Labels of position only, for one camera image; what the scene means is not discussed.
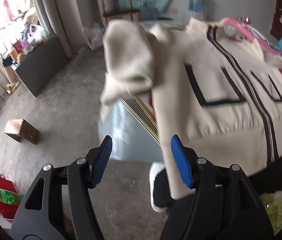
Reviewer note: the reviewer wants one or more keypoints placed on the light blue patterned bedsheet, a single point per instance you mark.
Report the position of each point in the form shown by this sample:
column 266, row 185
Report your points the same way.
column 147, row 96

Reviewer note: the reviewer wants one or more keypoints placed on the cream zip jacket black trim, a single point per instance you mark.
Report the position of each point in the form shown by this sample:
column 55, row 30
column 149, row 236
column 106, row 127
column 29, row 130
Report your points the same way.
column 222, row 97

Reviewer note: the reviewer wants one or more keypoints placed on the blue water dispenser bottle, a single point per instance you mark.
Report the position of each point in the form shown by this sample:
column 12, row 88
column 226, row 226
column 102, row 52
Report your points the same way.
column 197, row 9

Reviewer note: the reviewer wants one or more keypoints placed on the grey window curtain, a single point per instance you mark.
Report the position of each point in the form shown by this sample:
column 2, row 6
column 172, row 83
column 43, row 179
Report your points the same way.
column 67, row 20

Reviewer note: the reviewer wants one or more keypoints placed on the dark grey low cabinet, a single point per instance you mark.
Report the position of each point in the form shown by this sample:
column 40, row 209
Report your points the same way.
column 41, row 65

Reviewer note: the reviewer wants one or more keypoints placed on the white slipper shoe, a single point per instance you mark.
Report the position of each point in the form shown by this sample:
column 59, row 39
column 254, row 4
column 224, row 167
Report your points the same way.
column 155, row 169

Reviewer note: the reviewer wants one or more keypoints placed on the wooden chair dark seat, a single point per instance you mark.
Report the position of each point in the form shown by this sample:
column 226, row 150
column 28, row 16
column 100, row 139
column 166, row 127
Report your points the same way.
column 115, row 9

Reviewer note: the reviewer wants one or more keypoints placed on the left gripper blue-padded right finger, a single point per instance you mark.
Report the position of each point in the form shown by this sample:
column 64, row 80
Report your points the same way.
column 224, row 206

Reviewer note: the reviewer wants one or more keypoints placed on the red paper gift bag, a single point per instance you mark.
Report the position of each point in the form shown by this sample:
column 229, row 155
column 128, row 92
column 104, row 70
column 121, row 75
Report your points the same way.
column 10, row 199

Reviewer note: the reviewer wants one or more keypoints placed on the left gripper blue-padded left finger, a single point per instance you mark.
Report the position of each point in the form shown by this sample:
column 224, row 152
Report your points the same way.
column 40, row 214

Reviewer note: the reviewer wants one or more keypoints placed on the brown cardboard box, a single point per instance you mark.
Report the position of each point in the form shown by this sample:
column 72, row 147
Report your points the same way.
column 19, row 129

